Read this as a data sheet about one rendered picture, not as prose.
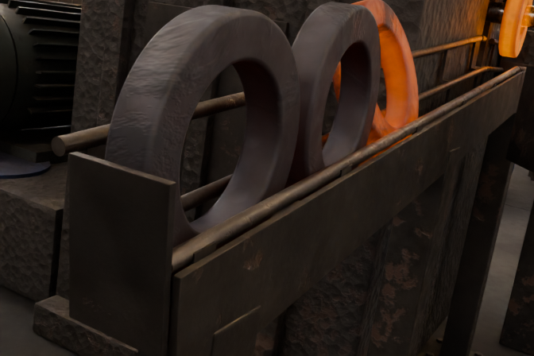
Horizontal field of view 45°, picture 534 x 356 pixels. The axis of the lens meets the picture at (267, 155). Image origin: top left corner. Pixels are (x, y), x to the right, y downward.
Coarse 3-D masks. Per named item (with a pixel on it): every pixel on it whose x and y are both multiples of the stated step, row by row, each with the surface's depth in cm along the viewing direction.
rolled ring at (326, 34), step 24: (312, 24) 53; (336, 24) 52; (360, 24) 56; (312, 48) 51; (336, 48) 52; (360, 48) 60; (312, 72) 50; (360, 72) 63; (312, 96) 50; (360, 96) 64; (312, 120) 51; (336, 120) 65; (360, 120) 64; (312, 144) 52; (336, 144) 64; (360, 144) 64; (312, 168) 53; (312, 192) 55
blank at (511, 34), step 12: (516, 0) 127; (528, 0) 132; (504, 12) 128; (516, 12) 127; (504, 24) 128; (516, 24) 127; (504, 36) 129; (516, 36) 128; (504, 48) 132; (516, 48) 132
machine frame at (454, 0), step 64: (128, 0) 121; (192, 0) 116; (256, 0) 110; (320, 0) 101; (384, 0) 99; (448, 0) 107; (128, 64) 125; (448, 64) 116; (192, 128) 116; (64, 256) 140; (384, 256) 109; (448, 256) 160; (64, 320) 133; (320, 320) 110
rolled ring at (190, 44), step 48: (144, 48) 37; (192, 48) 36; (240, 48) 40; (288, 48) 46; (144, 96) 35; (192, 96) 37; (288, 96) 48; (144, 144) 35; (288, 144) 49; (240, 192) 48
